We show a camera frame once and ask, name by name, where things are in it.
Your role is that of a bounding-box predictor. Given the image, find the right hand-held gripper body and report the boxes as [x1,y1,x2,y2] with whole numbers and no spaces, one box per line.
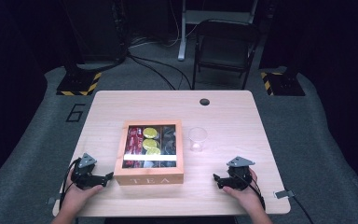
[226,156,256,191]

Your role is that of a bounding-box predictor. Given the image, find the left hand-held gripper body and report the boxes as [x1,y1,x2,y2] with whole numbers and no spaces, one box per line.
[70,152,107,190]

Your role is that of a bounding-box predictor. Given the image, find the wooden tea box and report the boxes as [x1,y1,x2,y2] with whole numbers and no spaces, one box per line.
[114,119,185,187]

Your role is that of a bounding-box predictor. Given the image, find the clear plastic cup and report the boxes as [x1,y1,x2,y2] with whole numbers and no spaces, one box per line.
[187,126,209,153]

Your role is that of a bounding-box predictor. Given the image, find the person's right hand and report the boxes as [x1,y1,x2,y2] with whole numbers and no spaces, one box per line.
[222,167,266,213]

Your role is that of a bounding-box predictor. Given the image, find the person's left hand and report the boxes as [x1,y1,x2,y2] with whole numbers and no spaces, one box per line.
[60,169,103,216]

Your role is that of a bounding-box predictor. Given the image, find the red packets bundle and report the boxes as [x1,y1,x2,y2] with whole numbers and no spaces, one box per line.
[123,126,145,169]

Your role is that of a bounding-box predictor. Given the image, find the yellow-lid capsule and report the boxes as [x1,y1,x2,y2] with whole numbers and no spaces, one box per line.
[142,138,159,150]
[142,127,158,140]
[145,147,162,157]

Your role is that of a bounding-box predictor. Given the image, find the pile of dark tea pouches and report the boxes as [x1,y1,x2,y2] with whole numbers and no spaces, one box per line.
[160,125,177,156]

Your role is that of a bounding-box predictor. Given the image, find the black striped stand base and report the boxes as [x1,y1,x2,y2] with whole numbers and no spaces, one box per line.
[259,71,306,97]
[56,71,103,97]

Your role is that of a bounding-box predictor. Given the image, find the black folding chair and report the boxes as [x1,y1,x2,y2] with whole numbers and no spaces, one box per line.
[191,19,262,91]

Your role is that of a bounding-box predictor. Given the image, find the dark cabinet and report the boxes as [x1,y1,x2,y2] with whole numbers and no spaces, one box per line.
[61,0,129,64]

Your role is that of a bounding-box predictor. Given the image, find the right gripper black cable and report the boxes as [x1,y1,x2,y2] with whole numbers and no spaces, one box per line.
[239,174,267,210]

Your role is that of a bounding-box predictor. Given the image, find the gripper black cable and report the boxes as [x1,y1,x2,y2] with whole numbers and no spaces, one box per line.
[59,158,82,210]
[239,174,267,210]

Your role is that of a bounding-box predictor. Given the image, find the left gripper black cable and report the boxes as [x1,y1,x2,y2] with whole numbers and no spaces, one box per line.
[59,158,82,210]

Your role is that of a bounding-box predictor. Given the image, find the black clip cable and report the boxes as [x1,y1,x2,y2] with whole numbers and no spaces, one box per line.
[291,195,315,224]

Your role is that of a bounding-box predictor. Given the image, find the black floor cables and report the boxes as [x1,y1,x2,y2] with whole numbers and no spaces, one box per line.
[126,51,194,91]

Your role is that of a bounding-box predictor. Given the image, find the white floor cables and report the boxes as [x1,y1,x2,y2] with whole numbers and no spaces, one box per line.
[128,0,200,49]

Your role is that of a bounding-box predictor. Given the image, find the white desk frame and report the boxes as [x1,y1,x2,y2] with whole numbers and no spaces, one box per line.
[177,0,259,62]

